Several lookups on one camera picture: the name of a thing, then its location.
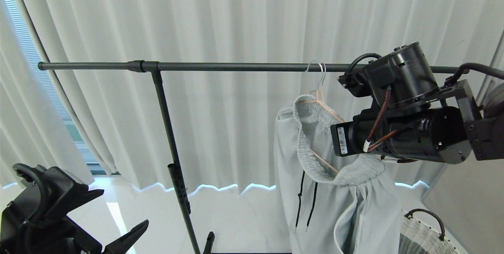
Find white laundry basket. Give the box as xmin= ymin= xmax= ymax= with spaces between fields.
xmin=398 ymin=209 xmax=459 ymax=254

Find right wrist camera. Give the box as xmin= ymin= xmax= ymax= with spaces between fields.
xmin=338 ymin=69 xmax=372 ymax=98

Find pale grey shorts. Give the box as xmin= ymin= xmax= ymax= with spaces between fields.
xmin=274 ymin=95 xmax=403 ymax=254

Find pink clothes hanger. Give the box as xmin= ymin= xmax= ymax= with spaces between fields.
xmin=317 ymin=63 xmax=327 ymax=101
xmin=296 ymin=62 xmax=345 ymax=175

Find black cable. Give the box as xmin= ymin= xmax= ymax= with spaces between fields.
xmin=13 ymin=163 xmax=50 ymax=223
xmin=346 ymin=52 xmax=504 ymax=87

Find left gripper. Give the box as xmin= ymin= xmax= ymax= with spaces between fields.
xmin=0 ymin=203 xmax=149 ymax=254

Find window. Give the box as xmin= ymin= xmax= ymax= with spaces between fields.
xmin=0 ymin=0 xmax=120 ymax=176

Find black clothes rack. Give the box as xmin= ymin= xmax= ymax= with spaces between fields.
xmin=38 ymin=60 xmax=469 ymax=254

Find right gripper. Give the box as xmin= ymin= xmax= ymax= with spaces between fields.
xmin=330 ymin=106 xmax=473 ymax=165

